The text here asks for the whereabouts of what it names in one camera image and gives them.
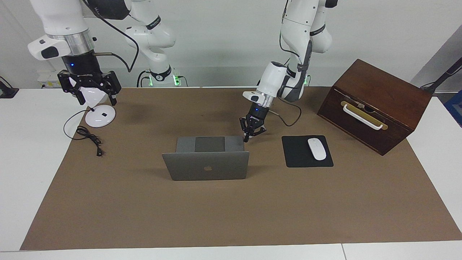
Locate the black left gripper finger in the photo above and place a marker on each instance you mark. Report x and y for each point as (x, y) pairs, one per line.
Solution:
(245, 130)
(259, 130)

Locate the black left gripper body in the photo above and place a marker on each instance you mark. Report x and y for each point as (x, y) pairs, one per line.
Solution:
(258, 115)

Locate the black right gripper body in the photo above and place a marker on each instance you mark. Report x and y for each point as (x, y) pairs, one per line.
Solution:
(83, 66)

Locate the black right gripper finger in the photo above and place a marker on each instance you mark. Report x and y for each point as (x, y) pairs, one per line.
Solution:
(70, 85)
(112, 86)

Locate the grey laptop with apple logo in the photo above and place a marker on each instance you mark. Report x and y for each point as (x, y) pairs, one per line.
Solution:
(205, 169)

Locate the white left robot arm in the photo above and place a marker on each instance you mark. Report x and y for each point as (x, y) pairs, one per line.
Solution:
(299, 21)

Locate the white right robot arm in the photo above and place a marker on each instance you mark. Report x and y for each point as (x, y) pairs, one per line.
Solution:
(61, 21)

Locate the white power strip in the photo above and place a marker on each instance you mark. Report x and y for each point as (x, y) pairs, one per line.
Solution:
(48, 80)

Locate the white desk lamp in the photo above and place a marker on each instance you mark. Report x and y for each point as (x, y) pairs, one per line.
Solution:
(99, 117)

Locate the black mouse pad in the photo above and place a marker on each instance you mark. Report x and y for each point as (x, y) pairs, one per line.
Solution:
(294, 151)

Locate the white computer mouse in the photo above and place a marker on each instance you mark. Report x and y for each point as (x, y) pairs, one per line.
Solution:
(317, 148)

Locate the black stand foot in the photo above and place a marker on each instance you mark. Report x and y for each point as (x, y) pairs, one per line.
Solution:
(7, 92)

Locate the dark wooden box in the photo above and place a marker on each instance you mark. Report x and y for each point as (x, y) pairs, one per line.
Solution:
(382, 86)

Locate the large brown table mat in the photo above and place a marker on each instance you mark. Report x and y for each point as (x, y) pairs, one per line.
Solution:
(144, 216)

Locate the black tripod pole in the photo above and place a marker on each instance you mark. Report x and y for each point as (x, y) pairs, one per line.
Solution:
(442, 76)

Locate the blue object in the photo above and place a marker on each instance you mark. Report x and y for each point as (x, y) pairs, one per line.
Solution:
(455, 106)

